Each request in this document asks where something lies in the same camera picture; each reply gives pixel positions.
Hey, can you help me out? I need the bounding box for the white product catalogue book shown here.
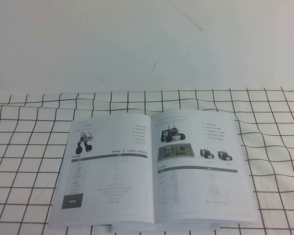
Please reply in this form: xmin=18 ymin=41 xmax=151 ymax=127
xmin=48 ymin=109 xmax=262 ymax=232

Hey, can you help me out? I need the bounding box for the white black-grid tablecloth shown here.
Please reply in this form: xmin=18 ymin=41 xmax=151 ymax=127
xmin=0 ymin=87 xmax=294 ymax=235

